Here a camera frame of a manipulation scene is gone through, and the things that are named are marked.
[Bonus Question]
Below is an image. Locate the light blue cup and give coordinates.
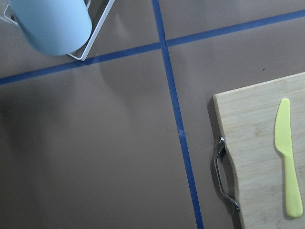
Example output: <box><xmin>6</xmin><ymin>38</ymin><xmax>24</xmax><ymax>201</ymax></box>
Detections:
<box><xmin>8</xmin><ymin>0</ymin><xmax>92</xmax><ymax>56</ymax></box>

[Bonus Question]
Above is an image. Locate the metal cutting board handle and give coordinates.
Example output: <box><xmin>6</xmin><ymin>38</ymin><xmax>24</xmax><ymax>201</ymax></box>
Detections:
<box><xmin>214</xmin><ymin>136</ymin><xmax>240</xmax><ymax>211</ymax></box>

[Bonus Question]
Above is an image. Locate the white wire cup rack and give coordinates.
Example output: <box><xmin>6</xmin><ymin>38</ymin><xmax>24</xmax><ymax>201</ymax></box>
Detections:
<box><xmin>0</xmin><ymin>0</ymin><xmax>114</xmax><ymax>61</ymax></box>

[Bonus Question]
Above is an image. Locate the yellow plastic knife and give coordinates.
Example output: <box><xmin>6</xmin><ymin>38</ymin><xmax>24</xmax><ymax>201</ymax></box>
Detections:
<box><xmin>274</xmin><ymin>98</ymin><xmax>304</xmax><ymax>219</ymax></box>

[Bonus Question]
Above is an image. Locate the bamboo cutting board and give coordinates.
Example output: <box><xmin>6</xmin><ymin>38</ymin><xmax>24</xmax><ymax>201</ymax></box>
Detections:
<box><xmin>213</xmin><ymin>73</ymin><xmax>305</xmax><ymax>229</ymax></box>

